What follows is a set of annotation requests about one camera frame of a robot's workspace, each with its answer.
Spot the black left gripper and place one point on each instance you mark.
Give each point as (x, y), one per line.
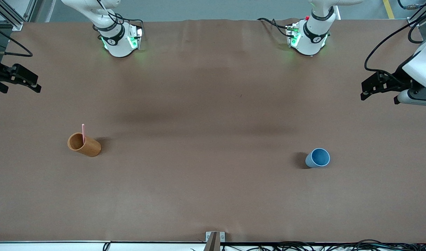
(398, 77)

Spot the pink chopstick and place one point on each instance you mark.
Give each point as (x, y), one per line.
(83, 132)

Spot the blue cup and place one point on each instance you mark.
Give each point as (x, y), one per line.
(319, 157)

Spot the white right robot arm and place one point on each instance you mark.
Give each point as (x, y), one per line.
(118, 45)

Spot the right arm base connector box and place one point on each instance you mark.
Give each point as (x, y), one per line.
(136, 36)

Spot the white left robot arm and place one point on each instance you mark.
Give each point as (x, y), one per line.
(312, 42)

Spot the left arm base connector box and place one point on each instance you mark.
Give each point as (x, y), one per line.
(292, 35)

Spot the orange cylindrical cup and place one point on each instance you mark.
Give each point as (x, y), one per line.
(89, 146)

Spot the brown table cover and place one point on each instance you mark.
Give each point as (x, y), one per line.
(212, 181)

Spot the small metal bracket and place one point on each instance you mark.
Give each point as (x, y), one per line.
(208, 235)

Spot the brown camera post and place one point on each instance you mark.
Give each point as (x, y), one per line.
(212, 244)

